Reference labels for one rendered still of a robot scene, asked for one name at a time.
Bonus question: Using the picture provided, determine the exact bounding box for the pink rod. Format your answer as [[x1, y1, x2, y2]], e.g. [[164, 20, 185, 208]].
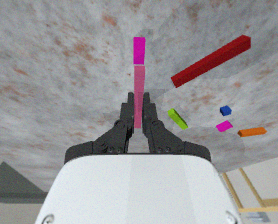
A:
[[134, 65, 145, 128]]

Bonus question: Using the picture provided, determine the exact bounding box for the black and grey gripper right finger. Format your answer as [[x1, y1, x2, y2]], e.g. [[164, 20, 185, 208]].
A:
[[142, 92, 212, 163]]

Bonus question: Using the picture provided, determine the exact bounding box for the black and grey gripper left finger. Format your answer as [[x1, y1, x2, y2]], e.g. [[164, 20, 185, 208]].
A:
[[64, 92, 134, 165]]

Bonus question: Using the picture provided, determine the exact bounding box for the orange rod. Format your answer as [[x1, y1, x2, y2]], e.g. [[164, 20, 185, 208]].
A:
[[238, 127, 266, 137]]

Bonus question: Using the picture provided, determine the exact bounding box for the dark red rod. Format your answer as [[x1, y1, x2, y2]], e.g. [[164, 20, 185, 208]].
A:
[[171, 35, 251, 88]]

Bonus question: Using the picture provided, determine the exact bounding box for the magenta rod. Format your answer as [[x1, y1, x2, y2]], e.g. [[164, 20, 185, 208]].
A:
[[216, 121, 233, 132], [134, 37, 145, 64]]

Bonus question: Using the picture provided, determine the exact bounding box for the small blue cube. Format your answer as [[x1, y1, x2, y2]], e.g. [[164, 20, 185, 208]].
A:
[[220, 105, 231, 116]]

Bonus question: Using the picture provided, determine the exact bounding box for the lime green rod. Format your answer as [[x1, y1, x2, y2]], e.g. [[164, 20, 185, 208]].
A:
[[167, 108, 188, 130]]

